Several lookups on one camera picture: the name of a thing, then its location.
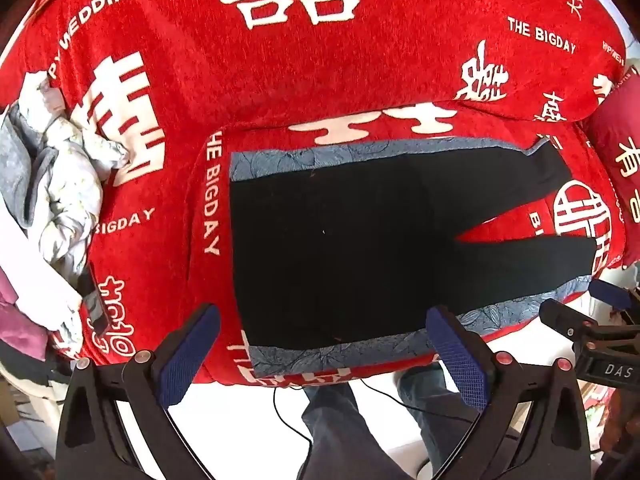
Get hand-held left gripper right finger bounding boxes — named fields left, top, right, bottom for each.
left=425, top=305, right=594, bottom=480

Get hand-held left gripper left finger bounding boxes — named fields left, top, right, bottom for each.
left=55, top=303, right=222, bottom=480

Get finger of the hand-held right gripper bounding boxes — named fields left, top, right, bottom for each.
left=539, top=298, right=602, bottom=342
left=589, top=279, right=640, bottom=312

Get black pants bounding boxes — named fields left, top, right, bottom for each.
left=229, top=141, right=600, bottom=352

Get person's legs in jeans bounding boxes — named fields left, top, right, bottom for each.
left=296, top=363, right=483, bottom=480

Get dark red printed pillow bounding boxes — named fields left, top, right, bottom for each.
left=582, top=66, right=640, bottom=272

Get purple cloth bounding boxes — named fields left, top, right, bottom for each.
left=0, top=270, right=53, bottom=363

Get white floral quilted jacket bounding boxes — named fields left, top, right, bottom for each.
left=22, top=71, right=132, bottom=358

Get blue-grey patterned cloth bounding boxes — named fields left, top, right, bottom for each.
left=229, top=136, right=592, bottom=378

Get grey cloth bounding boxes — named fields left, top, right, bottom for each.
left=0, top=102, right=53, bottom=233

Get red printed sofa cover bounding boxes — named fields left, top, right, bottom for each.
left=0, top=0, right=632, bottom=389

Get thin black cable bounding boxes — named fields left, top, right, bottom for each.
left=272, top=377, right=481, bottom=480

